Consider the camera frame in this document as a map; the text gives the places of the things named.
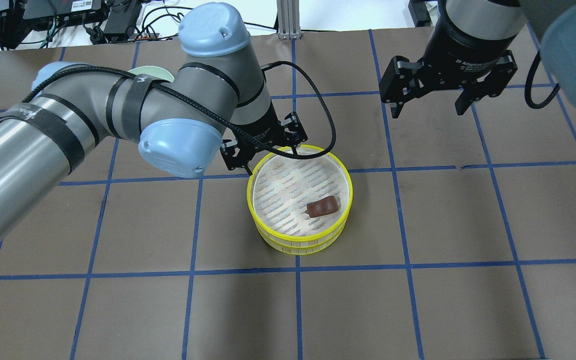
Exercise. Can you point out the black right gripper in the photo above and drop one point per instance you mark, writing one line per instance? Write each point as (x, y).
(460, 55)

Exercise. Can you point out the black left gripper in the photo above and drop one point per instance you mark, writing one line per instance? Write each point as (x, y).
(259, 126)

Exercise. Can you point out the yellow steamer layer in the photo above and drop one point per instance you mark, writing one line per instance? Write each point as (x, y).
(301, 245)
(279, 189)

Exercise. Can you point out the brown bun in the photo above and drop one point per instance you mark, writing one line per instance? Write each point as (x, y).
(322, 207)

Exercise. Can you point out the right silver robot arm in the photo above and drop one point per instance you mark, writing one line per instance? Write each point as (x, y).
(554, 23)

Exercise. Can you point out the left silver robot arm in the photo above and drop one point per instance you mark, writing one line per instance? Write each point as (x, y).
(218, 101)

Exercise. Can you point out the light green plate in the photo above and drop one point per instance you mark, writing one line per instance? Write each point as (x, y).
(153, 71)

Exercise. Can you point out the aluminium frame post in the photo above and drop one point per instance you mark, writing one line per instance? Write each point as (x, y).
(288, 20)

